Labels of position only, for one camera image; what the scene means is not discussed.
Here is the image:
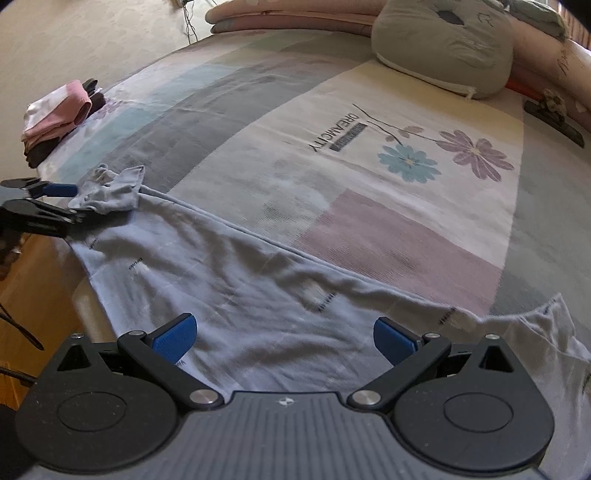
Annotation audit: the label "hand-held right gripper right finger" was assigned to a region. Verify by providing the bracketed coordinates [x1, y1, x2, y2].
[347, 316, 522, 411]

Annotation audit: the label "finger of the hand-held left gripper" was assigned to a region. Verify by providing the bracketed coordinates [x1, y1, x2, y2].
[0, 198, 88, 238]
[0, 178, 79, 199]

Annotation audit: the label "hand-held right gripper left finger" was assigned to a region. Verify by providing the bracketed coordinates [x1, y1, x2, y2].
[54, 313, 225, 409]

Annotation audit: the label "grey pants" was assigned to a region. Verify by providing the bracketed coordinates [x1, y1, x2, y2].
[68, 164, 591, 480]

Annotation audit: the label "folded pink and dark clothes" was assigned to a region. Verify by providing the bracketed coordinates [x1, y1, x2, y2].
[24, 78, 106, 169]

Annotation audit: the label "black hair clip with flower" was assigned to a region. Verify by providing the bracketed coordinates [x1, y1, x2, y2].
[524, 89, 586, 148]

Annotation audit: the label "orange red item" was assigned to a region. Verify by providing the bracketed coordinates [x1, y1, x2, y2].
[505, 78, 543, 100]

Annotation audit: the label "grey cat face cushion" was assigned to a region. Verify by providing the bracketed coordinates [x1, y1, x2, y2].
[372, 0, 514, 100]

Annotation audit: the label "pink floral folded quilt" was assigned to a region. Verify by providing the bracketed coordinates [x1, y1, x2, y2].
[204, 0, 591, 112]

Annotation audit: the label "grey-green folded cloth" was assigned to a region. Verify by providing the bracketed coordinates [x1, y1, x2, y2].
[508, 0, 570, 38]

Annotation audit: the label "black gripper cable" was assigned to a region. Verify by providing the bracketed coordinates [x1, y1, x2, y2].
[0, 302, 45, 385]

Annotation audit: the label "black wall cables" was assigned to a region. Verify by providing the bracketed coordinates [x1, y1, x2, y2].
[178, 0, 199, 44]

